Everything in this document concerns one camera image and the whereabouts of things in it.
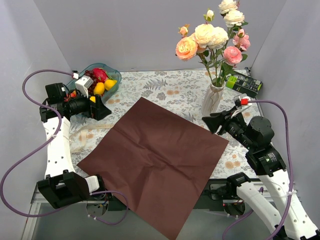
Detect pink rose stem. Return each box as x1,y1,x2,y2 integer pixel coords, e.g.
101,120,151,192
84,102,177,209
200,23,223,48
219,28,251,83

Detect dark red wrapping paper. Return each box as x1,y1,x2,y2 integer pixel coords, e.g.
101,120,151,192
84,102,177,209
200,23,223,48
78,98,228,240

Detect peach rose stem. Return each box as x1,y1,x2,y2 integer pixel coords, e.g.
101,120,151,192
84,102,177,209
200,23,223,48
175,24,213,81

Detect white rose stem tall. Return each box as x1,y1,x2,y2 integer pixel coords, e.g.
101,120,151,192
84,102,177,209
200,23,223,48
218,0,248,30

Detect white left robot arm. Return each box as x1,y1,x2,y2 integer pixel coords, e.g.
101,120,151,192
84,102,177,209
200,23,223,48
37,78,112,209

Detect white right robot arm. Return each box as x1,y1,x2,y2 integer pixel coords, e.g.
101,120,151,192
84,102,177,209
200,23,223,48
202,109,320,240

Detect white ribbed ceramic vase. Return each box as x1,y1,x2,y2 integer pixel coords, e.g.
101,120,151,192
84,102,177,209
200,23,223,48
201,84,225,116

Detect yellow lemon middle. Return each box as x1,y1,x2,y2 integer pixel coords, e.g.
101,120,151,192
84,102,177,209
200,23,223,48
93,82,105,96

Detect yellow lemon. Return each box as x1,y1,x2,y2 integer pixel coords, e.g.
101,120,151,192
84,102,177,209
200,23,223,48
104,78,118,91
93,82,105,96

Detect yellow lemon right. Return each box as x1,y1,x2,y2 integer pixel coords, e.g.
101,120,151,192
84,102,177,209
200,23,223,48
104,78,118,91

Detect floral patterned table mat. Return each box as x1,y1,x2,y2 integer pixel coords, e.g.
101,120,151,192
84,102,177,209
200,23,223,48
69,69,258,179

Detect purple grape bunch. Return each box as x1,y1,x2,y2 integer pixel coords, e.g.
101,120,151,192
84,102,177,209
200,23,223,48
84,70,97,93

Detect red dragon fruit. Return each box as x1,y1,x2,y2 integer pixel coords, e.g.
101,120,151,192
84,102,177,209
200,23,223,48
92,68,109,83

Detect teal plastic fruit tray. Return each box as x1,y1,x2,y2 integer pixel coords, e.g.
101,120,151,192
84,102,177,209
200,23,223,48
79,63,122,103

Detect black green product box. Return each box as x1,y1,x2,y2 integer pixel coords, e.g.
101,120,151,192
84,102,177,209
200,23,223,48
225,72,263,98

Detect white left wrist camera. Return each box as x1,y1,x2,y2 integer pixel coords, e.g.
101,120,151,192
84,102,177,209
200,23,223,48
75,75,94,98

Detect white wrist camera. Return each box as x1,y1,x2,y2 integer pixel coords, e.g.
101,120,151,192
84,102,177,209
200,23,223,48
75,75,94,98
231,93,252,118

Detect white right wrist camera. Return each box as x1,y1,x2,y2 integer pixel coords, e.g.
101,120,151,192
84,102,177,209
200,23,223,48
231,93,252,118

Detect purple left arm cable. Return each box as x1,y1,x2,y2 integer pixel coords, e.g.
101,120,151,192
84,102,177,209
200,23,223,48
0,69,130,225

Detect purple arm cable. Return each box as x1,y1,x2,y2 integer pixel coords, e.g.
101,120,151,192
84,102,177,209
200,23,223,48
222,99,295,240
0,69,130,225

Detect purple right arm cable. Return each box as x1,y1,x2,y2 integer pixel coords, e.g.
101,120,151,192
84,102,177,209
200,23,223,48
222,99,295,240

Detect aluminium frame rail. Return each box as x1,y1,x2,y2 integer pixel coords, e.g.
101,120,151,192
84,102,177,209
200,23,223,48
21,182,88,240

